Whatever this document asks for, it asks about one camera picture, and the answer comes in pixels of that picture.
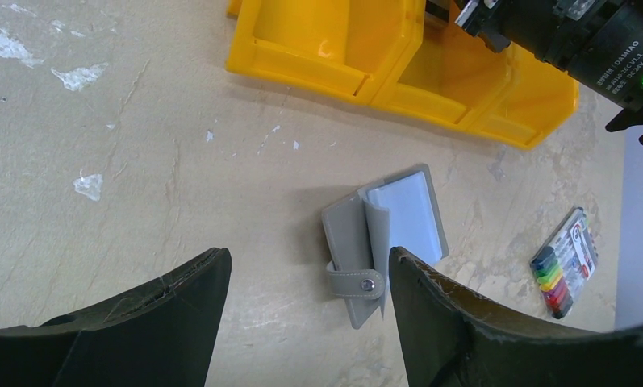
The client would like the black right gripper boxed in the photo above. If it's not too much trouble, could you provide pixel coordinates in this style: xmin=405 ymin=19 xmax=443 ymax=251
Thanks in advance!
xmin=455 ymin=0 xmax=557 ymax=54

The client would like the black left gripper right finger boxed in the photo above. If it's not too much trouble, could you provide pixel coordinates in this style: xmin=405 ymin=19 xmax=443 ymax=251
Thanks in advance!
xmin=389 ymin=247 xmax=643 ymax=386

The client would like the yellow bin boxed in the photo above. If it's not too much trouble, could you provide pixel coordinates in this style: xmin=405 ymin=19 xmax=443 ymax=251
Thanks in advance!
xmin=225 ymin=0 xmax=426 ymax=106
xmin=474 ymin=44 xmax=579 ymax=150
xmin=371 ymin=19 xmax=521 ymax=133

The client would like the yellow right bin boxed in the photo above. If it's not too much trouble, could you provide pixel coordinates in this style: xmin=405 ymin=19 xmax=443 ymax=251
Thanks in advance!
xmin=474 ymin=44 xmax=579 ymax=150

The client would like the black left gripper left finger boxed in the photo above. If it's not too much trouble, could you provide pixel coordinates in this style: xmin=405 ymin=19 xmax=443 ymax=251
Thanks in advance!
xmin=0 ymin=248 xmax=232 ymax=386

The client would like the grey leather card holder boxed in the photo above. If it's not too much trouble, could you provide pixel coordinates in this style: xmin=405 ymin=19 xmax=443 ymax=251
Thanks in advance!
xmin=321 ymin=164 xmax=449 ymax=330

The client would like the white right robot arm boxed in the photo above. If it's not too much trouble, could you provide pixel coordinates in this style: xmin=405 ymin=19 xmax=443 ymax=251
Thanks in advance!
xmin=455 ymin=0 xmax=643 ymax=145

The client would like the coloured marker pack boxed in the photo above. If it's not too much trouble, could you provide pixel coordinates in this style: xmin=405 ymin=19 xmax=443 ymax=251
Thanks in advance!
xmin=529 ymin=206 xmax=599 ymax=320

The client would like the yellow left bin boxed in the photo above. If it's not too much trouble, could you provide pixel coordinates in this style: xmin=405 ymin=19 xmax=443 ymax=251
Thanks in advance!
xmin=225 ymin=0 xmax=426 ymax=106

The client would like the yellow middle bin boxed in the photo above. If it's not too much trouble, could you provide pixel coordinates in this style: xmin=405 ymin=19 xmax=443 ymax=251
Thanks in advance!
xmin=371 ymin=19 xmax=521 ymax=133

